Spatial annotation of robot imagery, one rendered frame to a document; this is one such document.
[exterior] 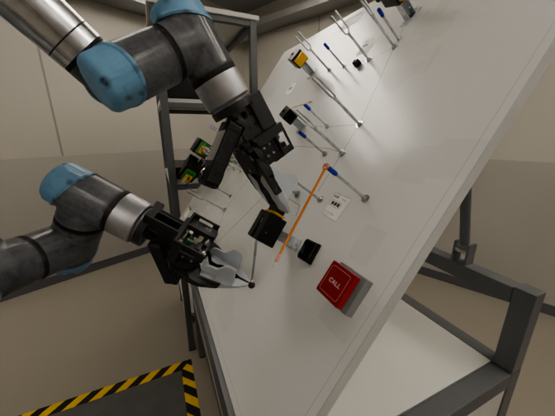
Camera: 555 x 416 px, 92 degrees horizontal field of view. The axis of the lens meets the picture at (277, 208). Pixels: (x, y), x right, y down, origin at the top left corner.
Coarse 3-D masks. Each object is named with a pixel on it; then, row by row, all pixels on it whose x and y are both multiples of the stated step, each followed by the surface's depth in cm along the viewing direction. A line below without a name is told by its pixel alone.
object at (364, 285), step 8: (344, 264) 39; (360, 280) 36; (368, 280) 37; (360, 288) 35; (368, 288) 36; (352, 296) 36; (360, 296) 36; (352, 304) 35; (344, 312) 35; (352, 312) 36
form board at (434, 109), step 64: (448, 0) 53; (512, 0) 41; (320, 64) 89; (384, 64) 60; (448, 64) 45; (512, 64) 36; (320, 128) 68; (384, 128) 50; (448, 128) 39; (256, 192) 79; (320, 192) 55; (384, 192) 42; (448, 192) 34; (256, 256) 62; (320, 256) 46; (384, 256) 37; (256, 320) 51; (320, 320) 40; (384, 320) 34; (256, 384) 43; (320, 384) 35
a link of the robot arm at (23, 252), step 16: (0, 240) 37; (16, 240) 38; (32, 240) 40; (0, 256) 35; (16, 256) 37; (32, 256) 38; (0, 272) 35; (16, 272) 36; (32, 272) 38; (48, 272) 41; (0, 288) 35; (16, 288) 37
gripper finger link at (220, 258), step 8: (216, 248) 49; (208, 256) 51; (216, 256) 50; (224, 256) 49; (232, 256) 49; (240, 256) 48; (216, 264) 49; (224, 264) 50; (232, 264) 50; (240, 272) 50; (248, 280) 50
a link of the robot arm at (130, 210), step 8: (128, 200) 43; (136, 200) 44; (144, 200) 46; (120, 208) 42; (128, 208) 42; (136, 208) 43; (144, 208) 44; (112, 216) 42; (120, 216) 42; (128, 216) 42; (136, 216) 42; (112, 224) 42; (120, 224) 42; (128, 224) 42; (136, 224) 43; (112, 232) 43; (120, 232) 42; (128, 232) 42; (128, 240) 44
